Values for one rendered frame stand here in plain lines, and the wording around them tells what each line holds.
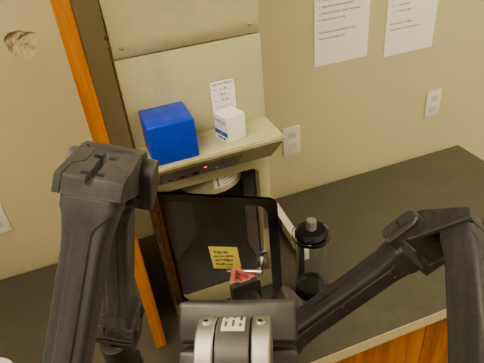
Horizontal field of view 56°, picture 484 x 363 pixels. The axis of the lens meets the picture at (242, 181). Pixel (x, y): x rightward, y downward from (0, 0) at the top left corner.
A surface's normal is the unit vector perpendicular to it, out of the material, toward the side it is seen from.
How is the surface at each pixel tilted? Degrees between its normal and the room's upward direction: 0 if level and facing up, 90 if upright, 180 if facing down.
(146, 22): 90
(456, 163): 0
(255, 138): 0
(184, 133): 90
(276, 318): 44
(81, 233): 60
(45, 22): 90
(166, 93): 90
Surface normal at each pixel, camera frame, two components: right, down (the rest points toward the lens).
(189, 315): -0.11, -0.20
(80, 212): 0.04, 0.07
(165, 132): 0.34, 0.50
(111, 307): -0.08, 0.66
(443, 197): -0.09, -0.82
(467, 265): -0.70, -0.61
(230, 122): 0.61, 0.40
